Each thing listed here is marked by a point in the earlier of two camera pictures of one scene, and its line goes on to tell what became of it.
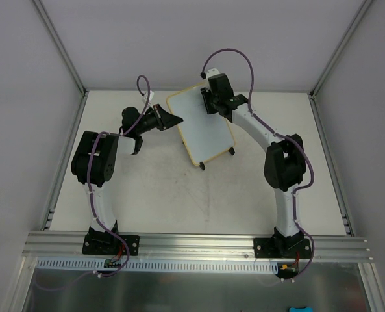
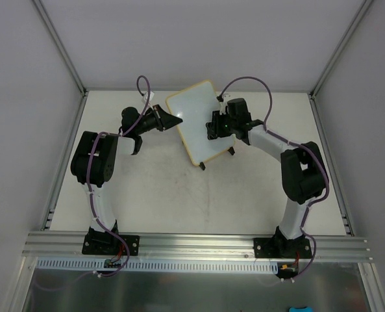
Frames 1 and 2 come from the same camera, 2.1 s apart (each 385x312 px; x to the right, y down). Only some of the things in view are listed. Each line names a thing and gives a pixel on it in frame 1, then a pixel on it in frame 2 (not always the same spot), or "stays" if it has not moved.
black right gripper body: (207, 101) to (215, 125)
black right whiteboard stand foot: (232, 151) stays
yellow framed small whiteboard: (204, 135) stays
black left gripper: (160, 117) stays
